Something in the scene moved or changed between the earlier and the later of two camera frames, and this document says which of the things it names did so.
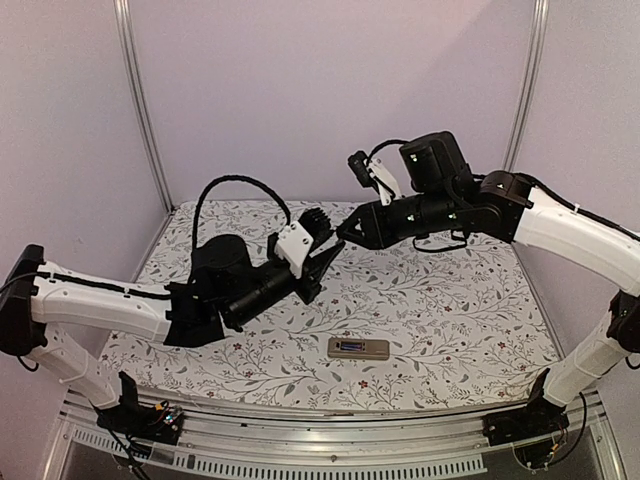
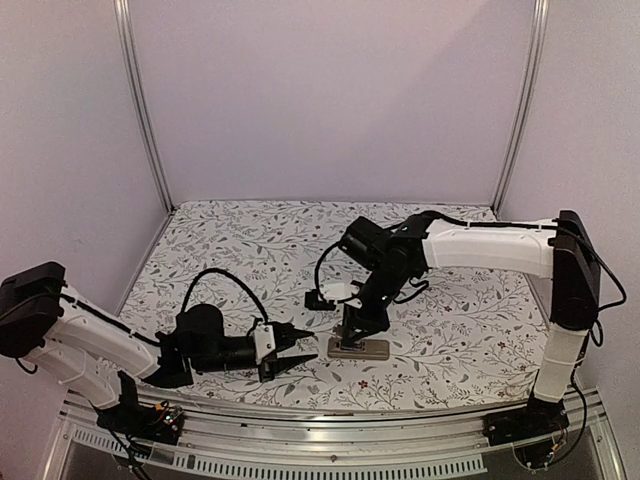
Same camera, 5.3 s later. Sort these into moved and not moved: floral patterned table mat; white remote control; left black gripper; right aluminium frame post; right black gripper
Moved: right black gripper; left black gripper
Not moved: right aluminium frame post; floral patterned table mat; white remote control
